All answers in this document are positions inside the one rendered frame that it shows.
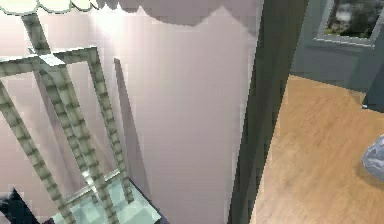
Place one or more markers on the grey framed window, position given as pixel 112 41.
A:
pixel 353 20

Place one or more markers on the grey crumpled cloth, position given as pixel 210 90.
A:
pixel 375 158

